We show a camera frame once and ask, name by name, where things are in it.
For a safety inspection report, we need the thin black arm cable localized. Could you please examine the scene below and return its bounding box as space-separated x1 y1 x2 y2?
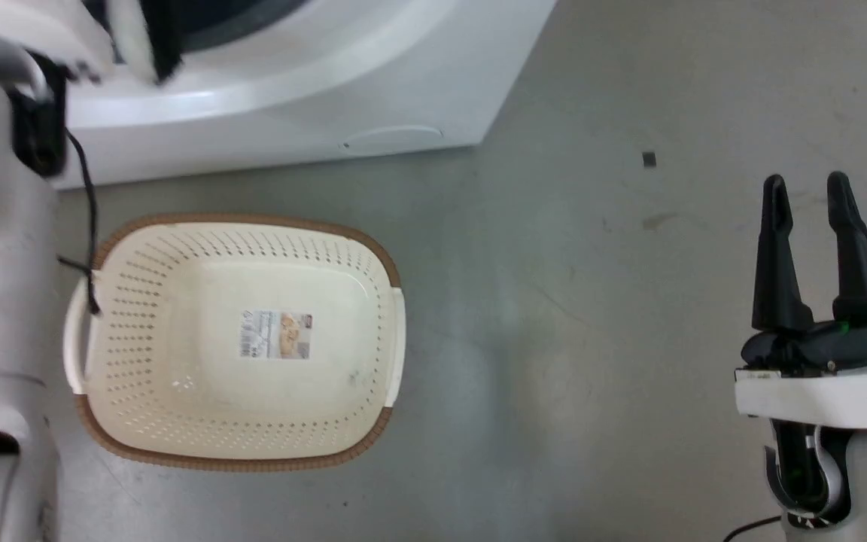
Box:
57 126 103 317
722 516 782 542

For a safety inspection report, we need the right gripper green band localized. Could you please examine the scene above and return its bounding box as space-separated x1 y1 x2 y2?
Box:
734 171 867 419

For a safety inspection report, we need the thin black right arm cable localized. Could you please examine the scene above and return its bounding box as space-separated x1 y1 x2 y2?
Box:
722 516 782 542

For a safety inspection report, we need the washing machine filter flap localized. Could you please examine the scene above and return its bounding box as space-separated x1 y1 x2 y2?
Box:
340 125 444 151

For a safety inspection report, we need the white washing machine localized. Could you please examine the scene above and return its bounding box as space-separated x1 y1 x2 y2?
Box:
50 0 559 190

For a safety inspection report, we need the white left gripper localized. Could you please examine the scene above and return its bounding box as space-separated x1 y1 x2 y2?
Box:
0 0 117 85

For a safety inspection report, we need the paper label sticker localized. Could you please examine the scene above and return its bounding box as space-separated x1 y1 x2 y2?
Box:
239 310 313 360

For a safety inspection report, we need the cream plastic laundry basket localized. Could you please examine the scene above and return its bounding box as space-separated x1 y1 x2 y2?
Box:
62 213 407 473

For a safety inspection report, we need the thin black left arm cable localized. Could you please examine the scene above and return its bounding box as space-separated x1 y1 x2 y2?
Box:
57 126 103 317

